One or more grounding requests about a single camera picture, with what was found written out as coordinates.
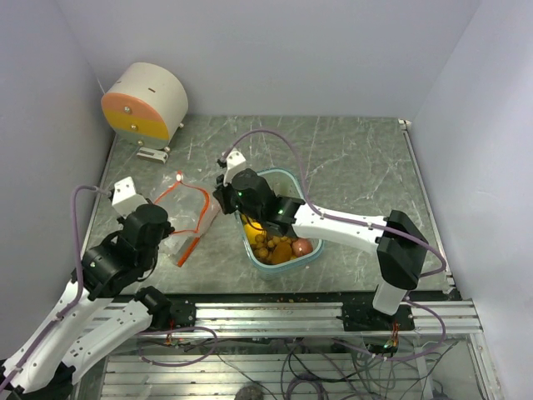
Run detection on clear zip bag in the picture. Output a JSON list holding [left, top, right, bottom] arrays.
[[153, 170, 221, 268], [161, 233, 201, 268]]

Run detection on bunch of brown longans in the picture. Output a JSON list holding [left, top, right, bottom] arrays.
[[249, 235, 296, 264]]

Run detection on light blue fruit basket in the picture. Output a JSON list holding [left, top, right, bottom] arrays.
[[236, 168, 324, 281]]

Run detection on orange-brown fruit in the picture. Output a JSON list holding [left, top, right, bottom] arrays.
[[271, 242, 292, 265]]

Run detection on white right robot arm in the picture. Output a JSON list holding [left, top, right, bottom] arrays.
[[213, 168, 428, 330]]

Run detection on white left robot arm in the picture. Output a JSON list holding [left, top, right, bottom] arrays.
[[1, 203, 173, 399]]

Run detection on small white metal latch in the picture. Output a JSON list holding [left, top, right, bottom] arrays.
[[137, 147, 168, 164]]

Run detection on round white drawer box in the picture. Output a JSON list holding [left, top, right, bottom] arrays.
[[101, 62, 189, 150]]

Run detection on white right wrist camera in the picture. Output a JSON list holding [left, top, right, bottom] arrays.
[[217, 148, 247, 186]]

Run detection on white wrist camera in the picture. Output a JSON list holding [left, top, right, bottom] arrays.
[[217, 148, 247, 186], [112, 177, 147, 218]]

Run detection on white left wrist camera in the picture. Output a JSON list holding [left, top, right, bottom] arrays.
[[112, 177, 147, 218]]

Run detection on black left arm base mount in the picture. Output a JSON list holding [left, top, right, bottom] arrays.
[[134, 287, 196, 332]]

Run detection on aluminium extrusion rail frame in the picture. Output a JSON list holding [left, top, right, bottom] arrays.
[[73, 295, 503, 399]]

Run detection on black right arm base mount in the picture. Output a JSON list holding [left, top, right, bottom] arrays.
[[338, 302, 415, 332]]

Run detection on tangled cables below table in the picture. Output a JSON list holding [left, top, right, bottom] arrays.
[[135, 324, 459, 400]]

